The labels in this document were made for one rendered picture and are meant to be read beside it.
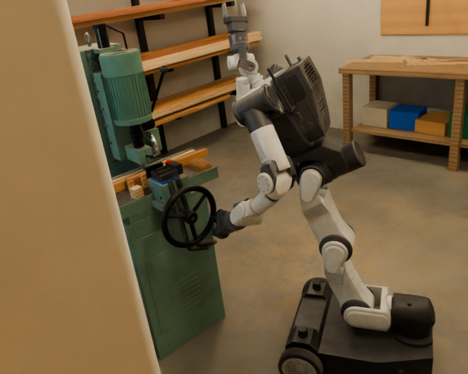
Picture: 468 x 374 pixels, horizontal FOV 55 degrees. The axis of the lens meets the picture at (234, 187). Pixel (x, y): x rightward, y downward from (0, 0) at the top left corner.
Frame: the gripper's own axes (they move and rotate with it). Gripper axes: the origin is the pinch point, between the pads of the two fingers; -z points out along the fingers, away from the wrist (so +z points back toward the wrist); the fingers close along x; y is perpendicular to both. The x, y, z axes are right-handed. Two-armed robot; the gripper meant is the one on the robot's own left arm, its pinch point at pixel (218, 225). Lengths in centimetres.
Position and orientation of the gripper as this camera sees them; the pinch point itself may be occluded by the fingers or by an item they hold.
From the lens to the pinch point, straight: 201.8
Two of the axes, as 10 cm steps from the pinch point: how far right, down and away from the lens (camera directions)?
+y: -8.7, -1.8, -4.7
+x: 0.4, -9.6, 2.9
